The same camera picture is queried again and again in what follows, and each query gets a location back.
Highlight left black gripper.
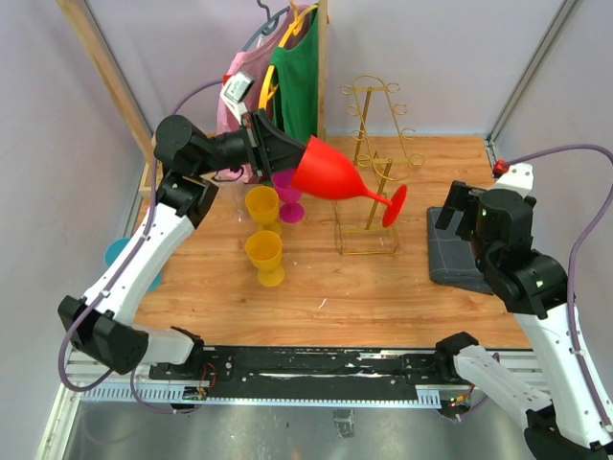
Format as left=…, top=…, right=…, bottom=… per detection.
left=194, top=108, right=319, bottom=176

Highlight red plastic wine glass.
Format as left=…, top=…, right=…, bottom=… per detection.
left=290, top=137, right=408, bottom=228

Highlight magenta plastic wine glass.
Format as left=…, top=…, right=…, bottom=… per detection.
left=272, top=170, right=305, bottom=224

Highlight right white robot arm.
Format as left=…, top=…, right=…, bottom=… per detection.
left=433, top=181, right=612, bottom=459

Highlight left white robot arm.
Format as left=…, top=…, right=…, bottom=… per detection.
left=57, top=109, right=305, bottom=380

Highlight rear yellow wine glass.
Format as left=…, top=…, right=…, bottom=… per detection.
left=245, top=186, right=283, bottom=236

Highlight yellow wine glass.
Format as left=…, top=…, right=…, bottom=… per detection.
left=244, top=230, right=284, bottom=288
left=245, top=186, right=283, bottom=236

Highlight clear glass wine glass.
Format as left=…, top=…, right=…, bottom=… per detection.
left=232, top=191, right=247, bottom=223

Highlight front yellow wine glass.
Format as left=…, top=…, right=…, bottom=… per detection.
left=244, top=230, right=284, bottom=288

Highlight teal plastic wine glass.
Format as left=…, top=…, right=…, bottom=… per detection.
left=104, top=238, right=162, bottom=293

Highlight grey checked cloth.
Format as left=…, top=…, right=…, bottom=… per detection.
left=426, top=207, right=492, bottom=295

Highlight pink shirt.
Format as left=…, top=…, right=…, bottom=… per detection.
left=216, top=7, right=293, bottom=183

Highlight green vest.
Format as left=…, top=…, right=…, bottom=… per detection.
left=273, top=14, right=319, bottom=144

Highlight grey clothes hanger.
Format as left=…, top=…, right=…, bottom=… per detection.
left=240, top=0, right=290, bottom=52

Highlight yellow clothes hanger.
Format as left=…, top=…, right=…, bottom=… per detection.
left=257, top=1, right=320, bottom=110

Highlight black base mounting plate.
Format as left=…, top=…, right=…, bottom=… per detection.
left=148, top=346, right=469, bottom=403

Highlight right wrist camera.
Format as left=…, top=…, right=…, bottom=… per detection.
left=490, top=162, right=534, bottom=197

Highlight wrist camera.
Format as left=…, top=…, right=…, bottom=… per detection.
left=490, top=162, right=534, bottom=197
left=220, top=72, right=255, bottom=121

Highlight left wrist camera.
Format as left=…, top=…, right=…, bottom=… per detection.
left=220, top=72, right=255, bottom=121

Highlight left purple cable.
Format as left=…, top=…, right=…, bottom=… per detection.
left=57, top=79, right=226, bottom=414

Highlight gold wire wine glass rack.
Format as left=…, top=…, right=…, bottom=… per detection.
left=333, top=74, right=425, bottom=256

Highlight wooden clothes rack frame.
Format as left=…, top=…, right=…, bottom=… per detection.
left=56, top=0, right=332, bottom=201

